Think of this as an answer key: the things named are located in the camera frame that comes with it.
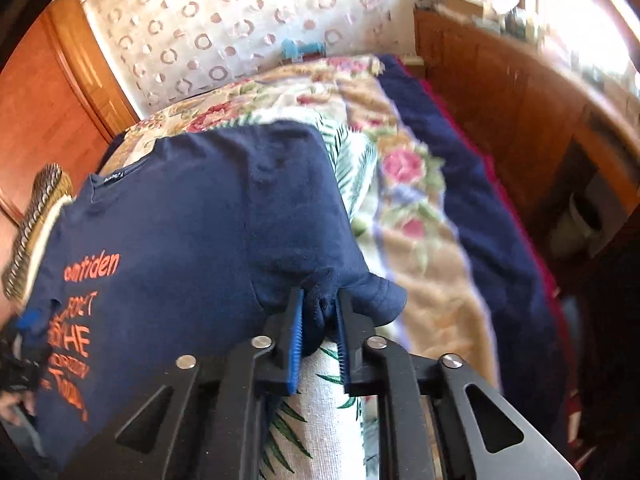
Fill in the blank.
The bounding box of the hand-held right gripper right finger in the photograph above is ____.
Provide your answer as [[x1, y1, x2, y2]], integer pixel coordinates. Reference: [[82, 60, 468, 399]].
[[334, 290, 581, 480]]

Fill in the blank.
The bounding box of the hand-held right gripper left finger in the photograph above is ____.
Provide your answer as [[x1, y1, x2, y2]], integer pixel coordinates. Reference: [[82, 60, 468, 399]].
[[60, 287, 306, 480]]

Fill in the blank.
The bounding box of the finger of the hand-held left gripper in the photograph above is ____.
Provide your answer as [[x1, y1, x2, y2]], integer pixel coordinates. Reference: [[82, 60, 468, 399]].
[[15, 308, 43, 333]]

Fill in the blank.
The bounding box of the navy t-shirt orange print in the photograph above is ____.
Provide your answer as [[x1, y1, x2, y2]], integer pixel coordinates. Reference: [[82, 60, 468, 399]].
[[22, 120, 408, 471]]

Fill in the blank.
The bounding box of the leaf print bed sheet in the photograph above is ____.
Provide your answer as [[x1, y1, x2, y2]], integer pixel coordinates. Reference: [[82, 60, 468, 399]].
[[255, 117, 396, 480]]

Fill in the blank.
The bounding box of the beaded mat pillow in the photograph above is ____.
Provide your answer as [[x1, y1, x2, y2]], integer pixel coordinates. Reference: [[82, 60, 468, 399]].
[[2, 164, 76, 301]]

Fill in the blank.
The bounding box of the navy blanket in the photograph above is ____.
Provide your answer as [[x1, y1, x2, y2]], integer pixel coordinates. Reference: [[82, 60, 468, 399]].
[[377, 55, 561, 441]]

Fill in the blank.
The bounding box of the floral blanket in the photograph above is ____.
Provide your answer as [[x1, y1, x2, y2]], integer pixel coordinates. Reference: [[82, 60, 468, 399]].
[[125, 55, 501, 386]]

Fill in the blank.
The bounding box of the wooden headboard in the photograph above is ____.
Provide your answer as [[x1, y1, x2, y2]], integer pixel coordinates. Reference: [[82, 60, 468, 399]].
[[0, 0, 141, 261]]

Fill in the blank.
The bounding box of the white bin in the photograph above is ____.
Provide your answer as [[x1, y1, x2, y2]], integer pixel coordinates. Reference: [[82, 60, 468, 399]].
[[550, 180, 606, 256]]

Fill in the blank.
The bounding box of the small blue object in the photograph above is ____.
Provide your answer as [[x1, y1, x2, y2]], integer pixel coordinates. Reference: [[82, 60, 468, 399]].
[[280, 39, 326, 63]]

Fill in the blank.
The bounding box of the dark red bedspread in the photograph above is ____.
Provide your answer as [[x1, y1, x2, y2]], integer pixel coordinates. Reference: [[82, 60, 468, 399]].
[[400, 62, 576, 411]]

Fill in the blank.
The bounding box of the wooden desk cabinet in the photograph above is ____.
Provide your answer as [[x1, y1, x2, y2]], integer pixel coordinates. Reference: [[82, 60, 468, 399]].
[[412, 5, 640, 261]]

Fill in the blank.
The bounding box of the circle patterned curtain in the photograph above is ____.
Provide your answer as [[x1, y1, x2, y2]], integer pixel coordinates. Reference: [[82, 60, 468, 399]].
[[82, 0, 416, 121]]

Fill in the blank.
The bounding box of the cardboard box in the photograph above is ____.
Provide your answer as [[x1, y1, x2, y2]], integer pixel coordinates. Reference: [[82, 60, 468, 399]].
[[440, 0, 521, 15]]

